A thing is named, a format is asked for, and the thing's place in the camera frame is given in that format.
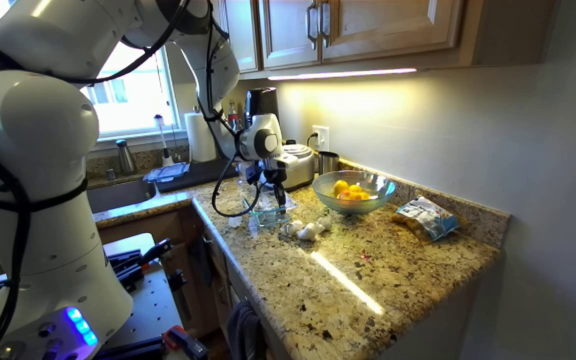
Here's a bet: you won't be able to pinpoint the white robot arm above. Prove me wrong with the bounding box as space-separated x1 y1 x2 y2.
0 0 282 360

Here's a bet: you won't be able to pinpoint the dish brush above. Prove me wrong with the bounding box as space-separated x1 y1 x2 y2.
154 114 174 167

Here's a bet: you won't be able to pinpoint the yellow lemon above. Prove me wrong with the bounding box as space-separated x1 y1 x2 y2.
331 180 350 197

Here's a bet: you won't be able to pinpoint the paper towel roll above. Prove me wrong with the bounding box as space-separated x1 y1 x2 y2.
183 112 216 163

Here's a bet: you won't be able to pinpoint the round glass fruit bowl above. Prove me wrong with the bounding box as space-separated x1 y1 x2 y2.
311 170 395 215

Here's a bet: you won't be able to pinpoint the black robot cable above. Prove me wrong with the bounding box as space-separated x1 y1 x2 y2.
196 0 263 221

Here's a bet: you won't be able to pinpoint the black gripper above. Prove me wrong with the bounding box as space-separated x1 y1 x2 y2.
243 160 286 207

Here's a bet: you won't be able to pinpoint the white wall outlet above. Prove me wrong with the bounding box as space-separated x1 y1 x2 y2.
311 125 330 151

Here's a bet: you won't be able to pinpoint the black drying mat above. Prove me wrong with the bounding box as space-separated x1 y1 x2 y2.
143 158 236 193

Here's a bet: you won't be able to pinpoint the snack bag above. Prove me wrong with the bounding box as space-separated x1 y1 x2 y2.
395 197 457 240

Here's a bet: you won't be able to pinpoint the dark hanging towel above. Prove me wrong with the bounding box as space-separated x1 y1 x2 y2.
227 300 265 360

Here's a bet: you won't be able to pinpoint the garlic skin piece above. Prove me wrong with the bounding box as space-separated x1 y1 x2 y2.
227 217 242 228

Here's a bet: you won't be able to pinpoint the square glass bowl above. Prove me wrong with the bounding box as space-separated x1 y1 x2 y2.
247 193 296 235

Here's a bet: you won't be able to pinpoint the dark metal cup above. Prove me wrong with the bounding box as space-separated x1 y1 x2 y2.
317 151 339 174

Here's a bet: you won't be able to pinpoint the wooden upper cabinets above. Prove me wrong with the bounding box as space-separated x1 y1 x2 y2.
216 0 557 80

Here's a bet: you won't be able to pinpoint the orange fruit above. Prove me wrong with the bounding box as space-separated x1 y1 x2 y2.
336 187 370 202

